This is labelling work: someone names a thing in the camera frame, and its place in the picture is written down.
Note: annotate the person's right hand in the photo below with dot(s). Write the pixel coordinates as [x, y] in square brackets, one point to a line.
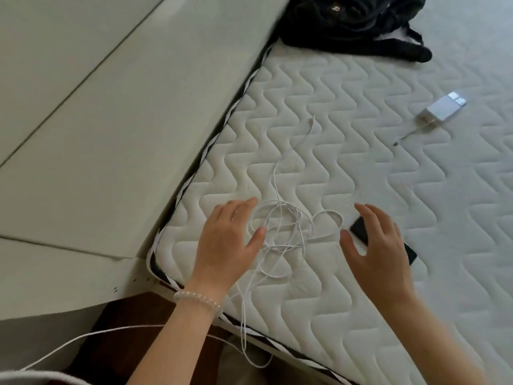
[384, 264]

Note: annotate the person's left hand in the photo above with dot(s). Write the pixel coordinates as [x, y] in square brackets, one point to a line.
[222, 252]

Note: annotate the person's right thumb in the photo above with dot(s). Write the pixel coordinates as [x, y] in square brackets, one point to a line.
[350, 244]

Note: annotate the person's left thumb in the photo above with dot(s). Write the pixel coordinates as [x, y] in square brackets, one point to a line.
[255, 239]

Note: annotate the person's left forearm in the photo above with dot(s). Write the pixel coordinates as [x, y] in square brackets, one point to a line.
[172, 344]

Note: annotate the person's right forearm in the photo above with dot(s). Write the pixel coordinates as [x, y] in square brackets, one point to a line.
[429, 340]

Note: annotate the black smartphone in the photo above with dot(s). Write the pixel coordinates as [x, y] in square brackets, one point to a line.
[360, 230]

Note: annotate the white quilted mattress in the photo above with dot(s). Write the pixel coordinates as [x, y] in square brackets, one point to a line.
[360, 156]

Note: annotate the white charger adapter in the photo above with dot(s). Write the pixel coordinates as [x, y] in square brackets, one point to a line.
[443, 107]

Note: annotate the black bag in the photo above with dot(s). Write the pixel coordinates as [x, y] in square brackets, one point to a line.
[344, 23]

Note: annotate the white bed frame panel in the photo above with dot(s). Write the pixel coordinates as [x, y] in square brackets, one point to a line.
[120, 156]

